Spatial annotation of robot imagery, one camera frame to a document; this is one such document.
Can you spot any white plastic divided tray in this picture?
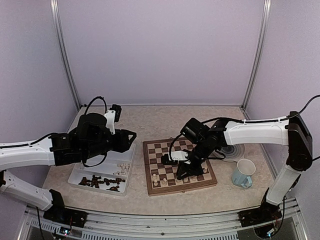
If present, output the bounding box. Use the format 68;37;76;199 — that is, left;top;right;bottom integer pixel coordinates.
67;144;136;196

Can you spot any white chess bishop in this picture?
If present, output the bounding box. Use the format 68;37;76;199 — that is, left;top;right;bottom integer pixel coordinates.
152;173;160;187

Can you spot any right aluminium frame post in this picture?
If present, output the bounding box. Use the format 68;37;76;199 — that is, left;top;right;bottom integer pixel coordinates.
241;0;272;111

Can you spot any aluminium frame post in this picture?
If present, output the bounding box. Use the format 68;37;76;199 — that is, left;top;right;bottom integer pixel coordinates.
50;0;82;111
241;0;272;111

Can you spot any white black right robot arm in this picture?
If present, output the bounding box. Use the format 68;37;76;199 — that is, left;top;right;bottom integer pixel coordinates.
177;111;314;222

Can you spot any white chess pawn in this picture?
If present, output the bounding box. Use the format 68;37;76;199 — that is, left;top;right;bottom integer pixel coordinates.
161;178;168;186

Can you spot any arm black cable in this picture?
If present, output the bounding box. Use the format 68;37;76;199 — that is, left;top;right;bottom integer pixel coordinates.
84;96;108;116
202;94;320;126

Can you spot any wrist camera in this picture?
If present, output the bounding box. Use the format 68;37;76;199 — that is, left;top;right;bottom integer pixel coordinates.
161;150;191;165
104;104;122;135

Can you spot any wooden chess board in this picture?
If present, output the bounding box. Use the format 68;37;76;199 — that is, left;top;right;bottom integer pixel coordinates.
143;138;218;197

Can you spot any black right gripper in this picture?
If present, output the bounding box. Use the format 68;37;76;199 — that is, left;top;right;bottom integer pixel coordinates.
176;138;213;179

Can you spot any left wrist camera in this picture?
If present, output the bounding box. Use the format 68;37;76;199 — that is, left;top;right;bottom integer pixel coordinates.
104;104;122;135

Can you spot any front aluminium rail base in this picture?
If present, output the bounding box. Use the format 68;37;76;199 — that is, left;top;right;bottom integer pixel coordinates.
17;198;309;240

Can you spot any rear aluminium frame rail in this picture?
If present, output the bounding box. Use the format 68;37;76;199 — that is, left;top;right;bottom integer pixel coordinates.
79;102;247;108

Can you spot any left aluminium frame post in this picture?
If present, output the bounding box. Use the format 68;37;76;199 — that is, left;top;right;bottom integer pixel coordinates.
50;0;82;111

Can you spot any light chess pieces pile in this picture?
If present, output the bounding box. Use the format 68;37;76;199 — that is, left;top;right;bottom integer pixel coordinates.
113;163;130;176

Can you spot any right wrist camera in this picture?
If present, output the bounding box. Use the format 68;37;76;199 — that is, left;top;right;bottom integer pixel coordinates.
161;150;191;165

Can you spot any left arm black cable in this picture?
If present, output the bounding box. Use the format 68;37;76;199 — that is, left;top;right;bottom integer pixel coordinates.
84;96;108;116

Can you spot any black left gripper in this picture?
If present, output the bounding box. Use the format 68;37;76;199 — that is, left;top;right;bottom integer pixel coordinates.
83;128;136;159

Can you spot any blue spiral ceramic plate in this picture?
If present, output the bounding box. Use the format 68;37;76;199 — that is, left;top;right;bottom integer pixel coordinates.
214;144;245;163

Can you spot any dark chess pieces pile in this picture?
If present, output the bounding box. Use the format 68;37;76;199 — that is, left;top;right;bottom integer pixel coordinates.
78;175;126;192

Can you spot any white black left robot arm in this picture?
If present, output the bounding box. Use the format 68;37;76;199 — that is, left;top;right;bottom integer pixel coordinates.
0;113;137;223

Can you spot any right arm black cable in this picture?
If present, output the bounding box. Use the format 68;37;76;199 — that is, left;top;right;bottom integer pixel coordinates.
202;94;320;126

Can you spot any light blue ceramic mug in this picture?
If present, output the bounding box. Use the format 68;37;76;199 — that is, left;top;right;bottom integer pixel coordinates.
231;158;256;189

